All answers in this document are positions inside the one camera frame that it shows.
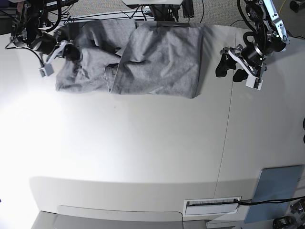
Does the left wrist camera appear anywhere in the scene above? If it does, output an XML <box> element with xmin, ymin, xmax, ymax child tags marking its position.
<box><xmin>245</xmin><ymin>76</ymin><xmax>263</xmax><ymax>91</ymax></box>

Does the grey T-shirt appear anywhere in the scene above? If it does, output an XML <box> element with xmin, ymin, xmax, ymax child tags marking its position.
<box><xmin>55</xmin><ymin>20</ymin><xmax>204</xmax><ymax>99</ymax></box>

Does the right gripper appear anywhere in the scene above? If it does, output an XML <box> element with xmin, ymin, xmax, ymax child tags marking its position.
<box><xmin>28</xmin><ymin>31</ymin><xmax>81</xmax><ymax>63</ymax></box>

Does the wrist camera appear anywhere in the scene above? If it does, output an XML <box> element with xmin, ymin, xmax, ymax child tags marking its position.
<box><xmin>245</xmin><ymin>76</ymin><xmax>263</xmax><ymax>91</ymax></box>
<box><xmin>39</xmin><ymin>64</ymin><xmax>54</xmax><ymax>77</ymax></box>

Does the black cable on table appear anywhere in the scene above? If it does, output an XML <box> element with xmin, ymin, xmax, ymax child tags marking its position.
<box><xmin>234</xmin><ymin>197</ymin><xmax>305</xmax><ymax>206</ymax></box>

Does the white table cable grommet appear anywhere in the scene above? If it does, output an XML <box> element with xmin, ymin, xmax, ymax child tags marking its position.
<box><xmin>183</xmin><ymin>197</ymin><xmax>242</xmax><ymax>217</ymax></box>

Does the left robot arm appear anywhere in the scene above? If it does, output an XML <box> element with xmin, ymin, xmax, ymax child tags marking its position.
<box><xmin>215</xmin><ymin>0</ymin><xmax>289</xmax><ymax>89</ymax></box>

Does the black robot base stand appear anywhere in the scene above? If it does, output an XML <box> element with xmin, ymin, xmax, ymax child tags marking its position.
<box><xmin>144</xmin><ymin>4</ymin><xmax>180</xmax><ymax>22</ymax></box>

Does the blue-grey tablet pad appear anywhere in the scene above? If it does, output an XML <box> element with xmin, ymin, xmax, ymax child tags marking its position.
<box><xmin>244</xmin><ymin>165</ymin><xmax>304</xmax><ymax>224</ymax></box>

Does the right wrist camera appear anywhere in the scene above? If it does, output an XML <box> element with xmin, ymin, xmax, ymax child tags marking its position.
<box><xmin>39</xmin><ymin>64</ymin><xmax>54</xmax><ymax>77</ymax></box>

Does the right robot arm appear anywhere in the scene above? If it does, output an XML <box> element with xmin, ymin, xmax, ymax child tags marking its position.
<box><xmin>5</xmin><ymin>0</ymin><xmax>80</xmax><ymax>67</ymax></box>

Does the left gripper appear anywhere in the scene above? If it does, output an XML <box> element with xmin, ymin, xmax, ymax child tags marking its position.
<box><xmin>215</xmin><ymin>42</ymin><xmax>266</xmax><ymax>83</ymax></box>

